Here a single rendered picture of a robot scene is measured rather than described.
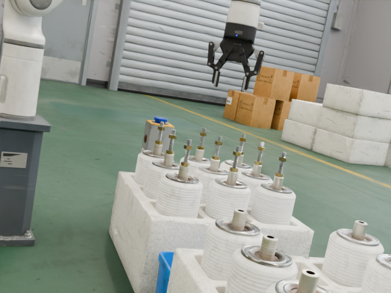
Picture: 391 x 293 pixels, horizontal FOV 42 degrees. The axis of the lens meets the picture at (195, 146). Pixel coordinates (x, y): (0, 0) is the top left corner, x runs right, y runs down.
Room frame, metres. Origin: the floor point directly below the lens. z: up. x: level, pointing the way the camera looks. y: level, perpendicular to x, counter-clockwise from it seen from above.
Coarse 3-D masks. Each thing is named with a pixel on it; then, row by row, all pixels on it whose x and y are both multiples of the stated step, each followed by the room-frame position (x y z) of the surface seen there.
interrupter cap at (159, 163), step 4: (156, 160) 1.24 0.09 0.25; (160, 160) 1.25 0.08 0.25; (152, 164) 1.21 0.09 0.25; (156, 164) 1.19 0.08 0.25; (160, 164) 1.22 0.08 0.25; (172, 164) 1.24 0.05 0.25; (176, 164) 1.25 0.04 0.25; (164, 168) 1.18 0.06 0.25; (168, 168) 1.18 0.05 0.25; (172, 168) 1.19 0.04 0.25; (176, 168) 1.19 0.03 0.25
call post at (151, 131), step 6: (150, 126) 1.47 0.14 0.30; (156, 126) 1.47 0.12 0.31; (144, 132) 1.52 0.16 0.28; (150, 132) 1.46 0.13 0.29; (156, 132) 1.47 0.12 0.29; (162, 132) 1.47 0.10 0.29; (168, 132) 1.48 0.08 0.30; (150, 138) 1.46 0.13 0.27; (156, 138) 1.47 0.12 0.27; (162, 138) 1.48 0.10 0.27; (168, 138) 1.48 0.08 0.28; (144, 144) 1.50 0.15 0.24; (150, 144) 1.46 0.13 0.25; (162, 144) 1.48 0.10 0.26; (168, 144) 1.48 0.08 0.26; (144, 150) 1.48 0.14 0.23; (150, 150) 1.47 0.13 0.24; (162, 150) 1.48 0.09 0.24
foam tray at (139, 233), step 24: (120, 192) 1.31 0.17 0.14; (120, 216) 1.27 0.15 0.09; (144, 216) 1.06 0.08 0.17; (168, 216) 1.05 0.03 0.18; (120, 240) 1.23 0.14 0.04; (144, 240) 1.03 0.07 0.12; (168, 240) 1.03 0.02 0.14; (192, 240) 1.04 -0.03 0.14; (288, 240) 1.12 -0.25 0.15; (144, 264) 1.01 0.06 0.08; (144, 288) 1.01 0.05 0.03
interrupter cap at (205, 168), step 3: (198, 168) 1.25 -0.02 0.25; (201, 168) 1.26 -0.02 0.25; (204, 168) 1.26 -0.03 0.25; (207, 168) 1.27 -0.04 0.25; (219, 168) 1.29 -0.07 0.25; (204, 171) 1.23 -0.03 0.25; (207, 171) 1.23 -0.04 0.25; (210, 171) 1.23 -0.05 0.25; (213, 171) 1.24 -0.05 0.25; (219, 171) 1.27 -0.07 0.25; (222, 171) 1.26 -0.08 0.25; (225, 171) 1.27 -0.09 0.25; (216, 174) 1.22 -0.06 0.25; (219, 174) 1.23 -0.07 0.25; (222, 174) 1.23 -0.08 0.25; (225, 174) 1.24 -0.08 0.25
